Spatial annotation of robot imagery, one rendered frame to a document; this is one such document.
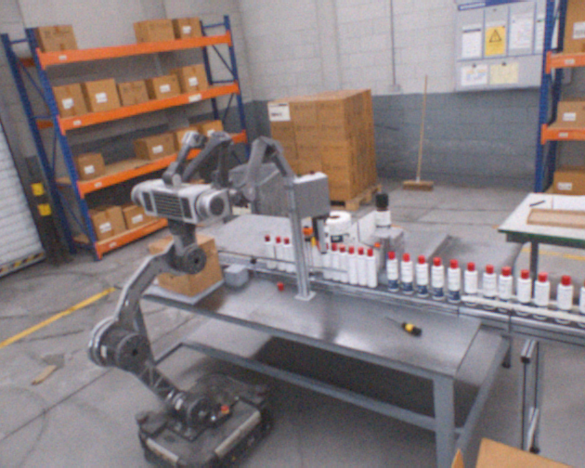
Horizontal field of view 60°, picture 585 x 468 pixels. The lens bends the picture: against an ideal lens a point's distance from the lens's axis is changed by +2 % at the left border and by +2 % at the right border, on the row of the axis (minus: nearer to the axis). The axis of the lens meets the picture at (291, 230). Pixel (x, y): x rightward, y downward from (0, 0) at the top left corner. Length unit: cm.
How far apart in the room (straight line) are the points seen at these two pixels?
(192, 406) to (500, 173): 524
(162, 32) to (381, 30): 285
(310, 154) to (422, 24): 217
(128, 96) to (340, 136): 255
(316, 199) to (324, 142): 380
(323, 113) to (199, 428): 422
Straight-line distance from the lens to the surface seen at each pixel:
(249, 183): 242
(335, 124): 609
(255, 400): 292
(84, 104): 610
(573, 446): 315
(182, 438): 289
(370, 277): 256
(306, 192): 241
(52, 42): 596
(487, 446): 147
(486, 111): 686
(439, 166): 723
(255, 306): 265
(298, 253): 254
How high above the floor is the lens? 211
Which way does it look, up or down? 21 degrees down
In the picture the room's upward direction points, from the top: 8 degrees counter-clockwise
